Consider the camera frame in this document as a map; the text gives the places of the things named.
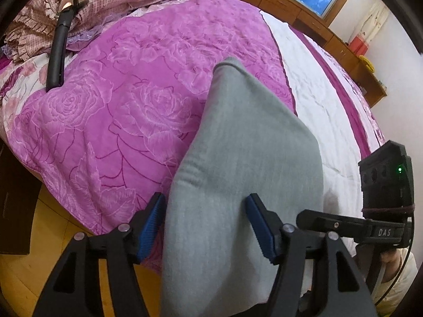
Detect pink floral bed sheet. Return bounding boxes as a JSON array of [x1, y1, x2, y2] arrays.
[[0, 53, 73, 106]]

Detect red container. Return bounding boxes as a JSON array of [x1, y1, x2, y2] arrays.
[[350, 36, 371, 56]]

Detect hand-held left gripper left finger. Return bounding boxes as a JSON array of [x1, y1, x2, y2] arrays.
[[31, 192, 166, 317]]

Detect white quilted sheet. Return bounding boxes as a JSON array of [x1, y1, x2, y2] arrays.
[[259, 11, 375, 291]]

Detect person's right forearm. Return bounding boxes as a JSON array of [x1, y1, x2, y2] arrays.
[[373, 254, 417, 316]]

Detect purple floral blanket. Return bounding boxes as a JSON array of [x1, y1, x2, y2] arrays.
[[7, 0, 298, 273]]

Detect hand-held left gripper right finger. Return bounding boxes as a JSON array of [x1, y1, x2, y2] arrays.
[[245, 193, 379, 317]]

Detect person's right hand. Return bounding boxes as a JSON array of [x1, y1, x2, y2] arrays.
[[381, 249, 411, 279]]

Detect long wooden cabinet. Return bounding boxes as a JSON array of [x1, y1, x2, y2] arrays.
[[193, 0, 388, 108]]

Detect grey pants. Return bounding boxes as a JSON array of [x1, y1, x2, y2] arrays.
[[160, 57, 326, 317]]

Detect black cable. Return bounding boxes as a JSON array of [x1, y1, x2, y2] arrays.
[[372, 216, 413, 306]]

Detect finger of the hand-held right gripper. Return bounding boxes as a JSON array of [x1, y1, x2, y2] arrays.
[[296, 209, 366, 236]]

